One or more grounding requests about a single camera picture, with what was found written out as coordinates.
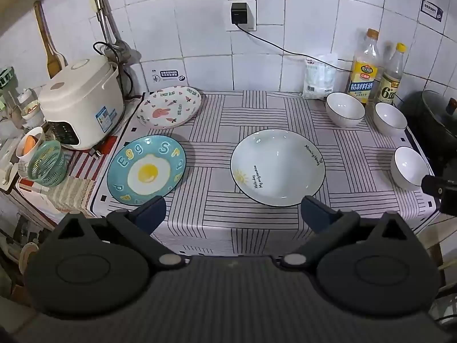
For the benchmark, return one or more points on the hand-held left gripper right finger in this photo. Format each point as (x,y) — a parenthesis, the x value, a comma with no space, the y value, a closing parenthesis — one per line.
(316,211)

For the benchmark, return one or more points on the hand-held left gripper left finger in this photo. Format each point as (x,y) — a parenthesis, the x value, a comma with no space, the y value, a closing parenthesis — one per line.
(151,211)

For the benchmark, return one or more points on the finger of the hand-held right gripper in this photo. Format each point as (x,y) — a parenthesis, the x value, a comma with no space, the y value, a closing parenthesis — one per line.
(433,184)

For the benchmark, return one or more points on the white ribbed bowl dark rim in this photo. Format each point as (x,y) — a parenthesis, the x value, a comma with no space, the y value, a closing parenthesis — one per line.
(408,166)
(390,118)
(344,109)

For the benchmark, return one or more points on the blue fried egg plate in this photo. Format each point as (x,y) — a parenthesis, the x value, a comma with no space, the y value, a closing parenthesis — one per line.
(146,171)

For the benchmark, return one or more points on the pink rabbit print plate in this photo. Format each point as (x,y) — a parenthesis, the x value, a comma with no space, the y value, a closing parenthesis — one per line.
(171,109)

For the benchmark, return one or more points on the black cooking pot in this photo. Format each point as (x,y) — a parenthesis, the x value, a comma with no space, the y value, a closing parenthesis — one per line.
(428,135)

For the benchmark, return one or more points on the glass pot lid brown knob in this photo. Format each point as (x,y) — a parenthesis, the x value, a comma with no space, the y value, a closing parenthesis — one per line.
(437,109)

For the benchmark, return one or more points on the red striped cloth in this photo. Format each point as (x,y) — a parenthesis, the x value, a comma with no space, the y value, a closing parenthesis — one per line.
(82,171)

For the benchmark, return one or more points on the striped table cover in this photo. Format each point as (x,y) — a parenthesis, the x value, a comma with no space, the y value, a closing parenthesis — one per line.
(214,132)

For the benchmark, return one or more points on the clear vinegar bottle yellow cap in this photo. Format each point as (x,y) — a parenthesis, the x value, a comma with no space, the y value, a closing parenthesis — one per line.
(391,85)

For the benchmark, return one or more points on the green plastic basket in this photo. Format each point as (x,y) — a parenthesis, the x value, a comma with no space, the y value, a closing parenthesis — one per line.
(46,164)

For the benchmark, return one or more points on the cooking wine bottle yellow label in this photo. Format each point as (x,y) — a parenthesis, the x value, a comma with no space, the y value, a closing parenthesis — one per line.
(362,75)

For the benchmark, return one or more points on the white powder packet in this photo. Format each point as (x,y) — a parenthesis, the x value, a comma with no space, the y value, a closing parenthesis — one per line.
(317,78)

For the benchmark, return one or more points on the white rice cooker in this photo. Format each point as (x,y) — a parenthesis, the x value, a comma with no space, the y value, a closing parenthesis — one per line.
(78,96)

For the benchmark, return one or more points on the white mug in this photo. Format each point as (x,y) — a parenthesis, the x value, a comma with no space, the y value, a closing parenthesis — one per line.
(23,159)

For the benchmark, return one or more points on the orange round item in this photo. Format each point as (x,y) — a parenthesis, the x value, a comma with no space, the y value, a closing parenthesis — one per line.
(29,143)

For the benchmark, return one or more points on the small white container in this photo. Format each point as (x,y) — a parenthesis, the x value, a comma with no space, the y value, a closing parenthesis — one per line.
(30,109)

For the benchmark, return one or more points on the hanging metal ladle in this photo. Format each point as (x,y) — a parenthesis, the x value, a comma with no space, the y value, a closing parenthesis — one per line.
(123,51)

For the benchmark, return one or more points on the wooden spatula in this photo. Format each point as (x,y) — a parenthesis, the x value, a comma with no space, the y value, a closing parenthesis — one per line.
(53,60)

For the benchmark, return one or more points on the green plastic item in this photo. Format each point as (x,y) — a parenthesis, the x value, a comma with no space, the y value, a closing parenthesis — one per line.
(6,77)

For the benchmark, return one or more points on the black power adapter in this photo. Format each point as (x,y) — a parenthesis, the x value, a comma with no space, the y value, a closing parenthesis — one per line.
(241,13)

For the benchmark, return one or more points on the small white wall sticker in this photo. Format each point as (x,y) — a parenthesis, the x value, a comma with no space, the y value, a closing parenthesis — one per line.
(169,75)

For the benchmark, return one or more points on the blue bordered wall sticker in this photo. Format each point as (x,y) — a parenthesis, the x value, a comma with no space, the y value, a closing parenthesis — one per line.
(432,10)

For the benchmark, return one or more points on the white wall socket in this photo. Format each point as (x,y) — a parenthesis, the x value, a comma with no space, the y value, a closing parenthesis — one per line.
(225,18)

